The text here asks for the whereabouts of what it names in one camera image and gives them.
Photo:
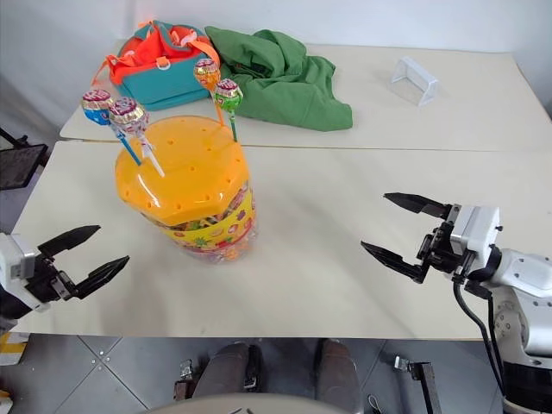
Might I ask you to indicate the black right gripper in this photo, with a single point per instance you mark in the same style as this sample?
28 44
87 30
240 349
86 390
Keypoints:
442 254

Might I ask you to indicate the green-stick lollipop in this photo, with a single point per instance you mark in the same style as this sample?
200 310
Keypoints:
227 95

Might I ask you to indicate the teal and orange bag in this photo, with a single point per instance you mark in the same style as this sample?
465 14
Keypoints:
155 88

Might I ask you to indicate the metal table leg bracket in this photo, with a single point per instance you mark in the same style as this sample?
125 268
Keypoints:
184 381
424 384

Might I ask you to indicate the blue-stick lollipop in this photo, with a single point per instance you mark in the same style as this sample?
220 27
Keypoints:
95 111

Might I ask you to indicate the white-stick pink lollipop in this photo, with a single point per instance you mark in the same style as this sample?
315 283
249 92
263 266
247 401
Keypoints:
127 115

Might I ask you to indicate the clear stand with white frame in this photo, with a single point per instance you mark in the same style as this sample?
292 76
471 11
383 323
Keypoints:
431 89

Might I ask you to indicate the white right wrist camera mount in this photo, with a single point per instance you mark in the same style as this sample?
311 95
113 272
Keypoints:
474 228

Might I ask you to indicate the dark rounded shape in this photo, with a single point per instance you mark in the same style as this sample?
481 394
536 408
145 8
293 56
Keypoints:
224 371

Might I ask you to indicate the yellow-lidded clear lollipop jar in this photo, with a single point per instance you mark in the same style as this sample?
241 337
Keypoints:
194 172

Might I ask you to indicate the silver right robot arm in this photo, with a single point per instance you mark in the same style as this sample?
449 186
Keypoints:
528 280

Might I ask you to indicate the orange-stick lollipop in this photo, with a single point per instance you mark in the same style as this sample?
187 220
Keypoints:
206 73

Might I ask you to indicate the black mesh stand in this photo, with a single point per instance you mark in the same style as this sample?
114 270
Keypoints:
19 166

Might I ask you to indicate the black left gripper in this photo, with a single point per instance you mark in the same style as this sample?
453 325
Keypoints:
49 282

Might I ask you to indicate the green cloth garment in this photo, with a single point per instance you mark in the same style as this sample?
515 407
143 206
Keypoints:
280 86

